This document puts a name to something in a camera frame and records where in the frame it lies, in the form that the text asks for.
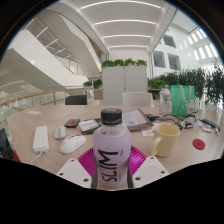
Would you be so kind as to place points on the open printed booklet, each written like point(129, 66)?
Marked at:
point(136, 118)

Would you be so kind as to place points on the white computer mouse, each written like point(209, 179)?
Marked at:
point(72, 144)

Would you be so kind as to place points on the small planter with green plants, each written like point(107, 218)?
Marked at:
point(97, 83)

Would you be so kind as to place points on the flat round red coaster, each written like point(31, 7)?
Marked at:
point(198, 144)

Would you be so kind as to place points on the ceiling light strips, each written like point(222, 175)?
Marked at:
point(125, 21)

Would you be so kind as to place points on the row of green potted plants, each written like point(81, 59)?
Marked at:
point(196, 80)

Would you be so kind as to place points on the purple drink bottle black cap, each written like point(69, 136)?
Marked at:
point(111, 143)

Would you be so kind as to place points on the white power strip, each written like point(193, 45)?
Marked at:
point(40, 139)

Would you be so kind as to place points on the clear plastic water bottle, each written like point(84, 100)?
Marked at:
point(165, 101)

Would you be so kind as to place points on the cream yellow mug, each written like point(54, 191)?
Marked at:
point(168, 140)

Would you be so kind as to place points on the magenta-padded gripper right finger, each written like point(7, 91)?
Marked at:
point(150, 170)

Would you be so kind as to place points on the black chair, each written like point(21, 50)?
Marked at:
point(76, 100)

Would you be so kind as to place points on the white chair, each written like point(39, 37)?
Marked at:
point(136, 99)

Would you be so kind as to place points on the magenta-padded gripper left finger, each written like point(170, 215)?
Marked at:
point(71, 171)

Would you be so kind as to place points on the red and black small box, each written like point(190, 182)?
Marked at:
point(72, 123)

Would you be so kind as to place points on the small grey-white mouse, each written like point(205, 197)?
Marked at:
point(60, 132)

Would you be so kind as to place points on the white cabinet topped with plants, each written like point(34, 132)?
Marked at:
point(125, 81)

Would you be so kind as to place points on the green tote bag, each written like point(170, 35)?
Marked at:
point(182, 100)

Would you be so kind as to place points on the white card pack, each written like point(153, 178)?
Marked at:
point(88, 125)

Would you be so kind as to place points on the glass railing with wooden handrail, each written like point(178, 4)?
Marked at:
point(33, 98)

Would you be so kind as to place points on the black power adapter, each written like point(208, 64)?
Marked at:
point(151, 117)

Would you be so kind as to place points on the white paper slip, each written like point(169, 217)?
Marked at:
point(34, 112)

